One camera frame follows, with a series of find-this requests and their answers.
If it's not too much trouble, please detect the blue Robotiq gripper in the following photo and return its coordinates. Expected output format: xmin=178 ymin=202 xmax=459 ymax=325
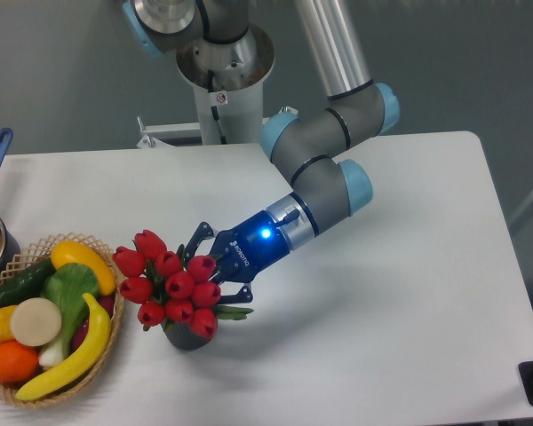
xmin=183 ymin=210 xmax=290 ymax=305

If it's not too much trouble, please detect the red tulip bouquet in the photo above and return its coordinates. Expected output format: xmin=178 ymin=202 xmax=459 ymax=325
xmin=113 ymin=230 xmax=253 ymax=340

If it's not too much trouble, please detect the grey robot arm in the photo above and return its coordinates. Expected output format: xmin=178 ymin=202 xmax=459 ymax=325
xmin=123 ymin=1 xmax=400 ymax=304

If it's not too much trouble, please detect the dark grey ribbed vase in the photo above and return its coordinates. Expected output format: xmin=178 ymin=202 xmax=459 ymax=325
xmin=163 ymin=323 xmax=211 ymax=351

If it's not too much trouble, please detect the red vegetable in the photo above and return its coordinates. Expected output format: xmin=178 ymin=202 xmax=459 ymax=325
xmin=71 ymin=296 xmax=115 ymax=352

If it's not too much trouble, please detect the yellow banana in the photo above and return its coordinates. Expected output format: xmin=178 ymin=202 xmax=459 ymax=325
xmin=15 ymin=293 xmax=111 ymax=402

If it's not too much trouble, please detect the yellow squash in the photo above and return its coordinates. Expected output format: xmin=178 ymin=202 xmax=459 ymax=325
xmin=51 ymin=240 xmax=116 ymax=296

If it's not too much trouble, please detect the green bok choy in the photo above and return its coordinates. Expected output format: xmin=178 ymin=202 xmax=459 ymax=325
xmin=39 ymin=263 xmax=99 ymax=369

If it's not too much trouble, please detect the green cucumber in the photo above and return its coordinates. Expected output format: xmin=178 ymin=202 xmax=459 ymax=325
xmin=0 ymin=258 xmax=55 ymax=308

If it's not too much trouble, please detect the beige round disc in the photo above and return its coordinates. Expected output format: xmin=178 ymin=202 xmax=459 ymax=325
xmin=10 ymin=297 xmax=62 ymax=347

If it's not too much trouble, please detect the woven wicker basket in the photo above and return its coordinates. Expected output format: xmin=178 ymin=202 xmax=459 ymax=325
xmin=0 ymin=233 xmax=124 ymax=408

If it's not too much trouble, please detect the orange fruit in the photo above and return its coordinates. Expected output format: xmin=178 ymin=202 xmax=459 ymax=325
xmin=0 ymin=340 xmax=38 ymax=383

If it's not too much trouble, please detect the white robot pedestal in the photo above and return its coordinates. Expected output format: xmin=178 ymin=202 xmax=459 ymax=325
xmin=135 ymin=21 xmax=299 ymax=149

